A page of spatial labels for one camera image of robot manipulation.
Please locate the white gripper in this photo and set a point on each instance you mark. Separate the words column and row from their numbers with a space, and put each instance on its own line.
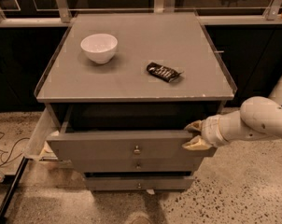
column 211, row 131

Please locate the grey top drawer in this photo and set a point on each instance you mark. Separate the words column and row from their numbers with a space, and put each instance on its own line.
column 122, row 132

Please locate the grey drawer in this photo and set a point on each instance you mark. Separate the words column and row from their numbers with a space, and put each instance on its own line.
column 139, row 183
column 122, row 132
column 143, row 165

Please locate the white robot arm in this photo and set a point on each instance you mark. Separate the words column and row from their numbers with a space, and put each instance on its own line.
column 258, row 118

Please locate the grey drawer cabinet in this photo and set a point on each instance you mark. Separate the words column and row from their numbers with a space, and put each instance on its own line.
column 174, row 40

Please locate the grey middle drawer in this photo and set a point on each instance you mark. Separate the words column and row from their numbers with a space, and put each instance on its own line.
column 143, row 165

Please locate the grey bottom drawer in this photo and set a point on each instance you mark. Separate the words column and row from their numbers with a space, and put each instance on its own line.
column 139, row 183

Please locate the black snack wrapper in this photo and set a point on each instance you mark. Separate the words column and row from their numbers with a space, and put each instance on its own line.
column 162, row 72

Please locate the white ceramic bowl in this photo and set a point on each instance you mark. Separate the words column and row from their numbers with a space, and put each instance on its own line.
column 99, row 48

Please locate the clear plastic bin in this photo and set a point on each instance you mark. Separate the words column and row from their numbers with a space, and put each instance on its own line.
column 38, row 149

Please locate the metal railing frame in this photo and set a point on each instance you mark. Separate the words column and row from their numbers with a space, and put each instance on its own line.
column 47, row 13

